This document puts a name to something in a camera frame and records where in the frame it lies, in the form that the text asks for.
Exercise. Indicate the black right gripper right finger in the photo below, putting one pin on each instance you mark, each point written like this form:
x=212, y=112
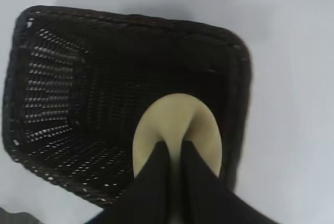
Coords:
x=208, y=198

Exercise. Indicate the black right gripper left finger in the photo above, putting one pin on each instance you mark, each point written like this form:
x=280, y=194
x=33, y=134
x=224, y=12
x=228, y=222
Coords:
x=148, y=192

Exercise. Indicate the dark brown woven basket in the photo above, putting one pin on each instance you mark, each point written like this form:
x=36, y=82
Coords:
x=104, y=77

